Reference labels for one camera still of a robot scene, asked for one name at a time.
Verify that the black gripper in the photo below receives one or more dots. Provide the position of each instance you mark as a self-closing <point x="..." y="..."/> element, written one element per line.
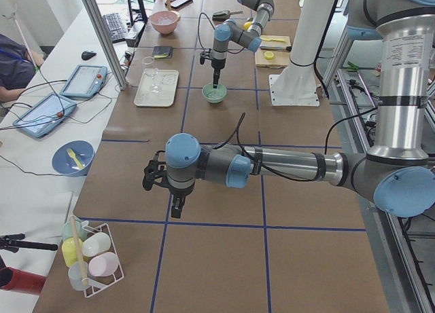
<point x="180" y="191"/>
<point x="217" y="66"/>

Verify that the ice cubes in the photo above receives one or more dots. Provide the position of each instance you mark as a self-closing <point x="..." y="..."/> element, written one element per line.
<point x="214" y="94"/>

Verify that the green bowl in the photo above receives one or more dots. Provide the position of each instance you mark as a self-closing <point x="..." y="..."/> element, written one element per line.
<point x="209" y="87"/>

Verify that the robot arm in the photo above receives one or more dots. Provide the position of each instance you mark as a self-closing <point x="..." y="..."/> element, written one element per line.
<point x="245" y="119"/>
<point x="248" y="38"/>

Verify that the metal ice scoop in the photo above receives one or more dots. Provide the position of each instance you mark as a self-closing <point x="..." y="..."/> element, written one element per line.
<point x="223" y="15"/>

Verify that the pink bowl with ice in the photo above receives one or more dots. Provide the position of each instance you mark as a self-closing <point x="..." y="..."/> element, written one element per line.
<point x="164" y="22"/>

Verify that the blue bowl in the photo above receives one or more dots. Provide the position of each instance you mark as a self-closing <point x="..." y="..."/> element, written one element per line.
<point x="64" y="165"/>

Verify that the half lemon slice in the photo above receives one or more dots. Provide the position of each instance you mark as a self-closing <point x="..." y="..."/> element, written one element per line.
<point x="269" y="55"/>

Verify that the cream bear tray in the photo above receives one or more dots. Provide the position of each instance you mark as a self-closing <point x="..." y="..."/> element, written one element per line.
<point x="165" y="98"/>

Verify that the yellow lemon front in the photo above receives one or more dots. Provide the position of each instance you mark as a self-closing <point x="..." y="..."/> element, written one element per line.
<point x="247" y="25"/>

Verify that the wooden cutting board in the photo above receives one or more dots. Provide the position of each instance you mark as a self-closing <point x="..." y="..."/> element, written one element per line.
<point x="281" y="59"/>

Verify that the steel muddler black cap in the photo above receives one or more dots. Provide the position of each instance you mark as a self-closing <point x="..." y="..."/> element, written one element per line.
<point x="276" y="48"/>

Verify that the clear wine glass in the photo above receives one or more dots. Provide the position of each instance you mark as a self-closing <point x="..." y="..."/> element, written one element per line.
<point x="151" y="71"/>

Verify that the yellow plastic knife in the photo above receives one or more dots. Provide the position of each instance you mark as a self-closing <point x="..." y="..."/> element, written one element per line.
<point x="263" y="38"/>

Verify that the white cup in rack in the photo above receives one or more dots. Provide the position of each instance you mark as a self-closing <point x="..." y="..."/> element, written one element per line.
<point x="96" y="244"/>

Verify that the pink cup in rack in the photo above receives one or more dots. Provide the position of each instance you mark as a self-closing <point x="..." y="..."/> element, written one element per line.
<point x="104" y="264"/>

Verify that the black keyboard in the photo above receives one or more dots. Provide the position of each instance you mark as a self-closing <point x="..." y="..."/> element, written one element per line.
<point x="116" y="27"/>

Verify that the green cup in rack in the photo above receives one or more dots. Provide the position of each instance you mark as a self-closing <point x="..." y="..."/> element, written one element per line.
<point x="67" y="231"/>

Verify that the yellow cup in rack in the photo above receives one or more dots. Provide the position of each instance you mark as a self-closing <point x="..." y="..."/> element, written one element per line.
<point x="69" y="252"/>

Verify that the yellow plastic fork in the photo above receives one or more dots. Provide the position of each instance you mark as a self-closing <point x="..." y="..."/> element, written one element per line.
<point x="73" y="156"/>

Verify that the clear cup in rack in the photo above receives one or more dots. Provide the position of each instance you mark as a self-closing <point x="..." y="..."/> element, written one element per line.
<point x="75" y="277"/>

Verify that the teach pendant far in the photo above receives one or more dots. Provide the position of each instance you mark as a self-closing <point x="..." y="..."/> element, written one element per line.
<point x="85" y="81"/>

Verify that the teach pendant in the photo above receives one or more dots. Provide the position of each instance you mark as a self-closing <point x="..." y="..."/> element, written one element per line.
<point x="47" y="114"/>
<point x="85" y="81"/>

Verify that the black computer mouse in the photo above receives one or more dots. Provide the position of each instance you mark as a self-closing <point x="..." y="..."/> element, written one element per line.
<point x="88" y="54"/>

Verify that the teach pendant near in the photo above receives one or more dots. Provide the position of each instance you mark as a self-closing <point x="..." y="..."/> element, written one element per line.
<point x="47" y="114"/>

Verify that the black tripod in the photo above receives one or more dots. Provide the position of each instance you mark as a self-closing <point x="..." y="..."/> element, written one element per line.
<point x="14" y="242"/>

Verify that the red tube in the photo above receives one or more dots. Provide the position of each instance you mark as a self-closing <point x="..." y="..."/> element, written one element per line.
<point x="21" y="281"/>

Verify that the seated person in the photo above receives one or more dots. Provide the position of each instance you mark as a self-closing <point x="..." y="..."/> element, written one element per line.
<point x="17" y="68"/>

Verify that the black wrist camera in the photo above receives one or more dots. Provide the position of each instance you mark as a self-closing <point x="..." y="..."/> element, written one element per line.
<point x="155" y="173"/>

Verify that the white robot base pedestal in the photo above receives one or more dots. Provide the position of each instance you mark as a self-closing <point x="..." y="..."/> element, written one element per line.
<point x="296" y="85"/>

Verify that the white wire cup rack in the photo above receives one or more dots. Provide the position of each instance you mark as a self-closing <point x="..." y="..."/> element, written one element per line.
<point x="91" y="257"/>

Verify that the wooden rack handle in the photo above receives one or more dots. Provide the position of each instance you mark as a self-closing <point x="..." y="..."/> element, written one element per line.
<point x="79" y="251"/>

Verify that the aluminium frame post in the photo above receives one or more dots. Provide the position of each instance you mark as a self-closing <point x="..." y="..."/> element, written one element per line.
<point x="96" y="19"/>

